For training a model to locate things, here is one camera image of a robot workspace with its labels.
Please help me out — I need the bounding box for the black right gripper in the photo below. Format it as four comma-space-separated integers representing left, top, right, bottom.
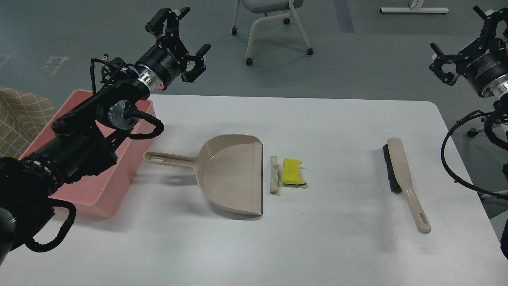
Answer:
429, 6, 508, 98

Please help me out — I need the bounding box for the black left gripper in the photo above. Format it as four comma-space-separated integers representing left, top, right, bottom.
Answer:
136, 7, 211, 89

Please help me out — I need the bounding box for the beige plastic dustpan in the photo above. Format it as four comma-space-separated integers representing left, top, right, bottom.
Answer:
144, 134, 263, 216

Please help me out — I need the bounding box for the beige hand brush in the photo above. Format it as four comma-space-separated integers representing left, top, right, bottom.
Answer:
383, 137, 431, 235

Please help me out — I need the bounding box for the toast bread slice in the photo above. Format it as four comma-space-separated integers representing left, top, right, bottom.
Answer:
270, 156, 279, 194

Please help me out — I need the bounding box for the yellow sponge piece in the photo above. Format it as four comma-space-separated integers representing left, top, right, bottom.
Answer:
281, 158, 307, 186

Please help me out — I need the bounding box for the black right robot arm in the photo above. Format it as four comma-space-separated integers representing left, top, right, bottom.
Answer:
429, 6, 508, 256

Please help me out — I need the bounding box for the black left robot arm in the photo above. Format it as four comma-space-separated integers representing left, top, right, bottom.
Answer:
0, 7, 211, 261

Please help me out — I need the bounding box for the pink plastic bin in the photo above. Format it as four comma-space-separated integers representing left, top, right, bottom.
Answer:
19, 89, 153, 218

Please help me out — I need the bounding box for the white caster leg base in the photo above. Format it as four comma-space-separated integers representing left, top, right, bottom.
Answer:
466, 118, 486, 138

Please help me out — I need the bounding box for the white desk foot bar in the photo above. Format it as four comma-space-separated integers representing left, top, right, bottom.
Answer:
379, 0, 449, 14

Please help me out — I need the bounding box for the white office chair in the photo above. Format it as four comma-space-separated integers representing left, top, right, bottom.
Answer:
232, 0, 314, 66

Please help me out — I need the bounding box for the beige checkered cloth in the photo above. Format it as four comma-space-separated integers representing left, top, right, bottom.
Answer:
0, 87, 56, 158

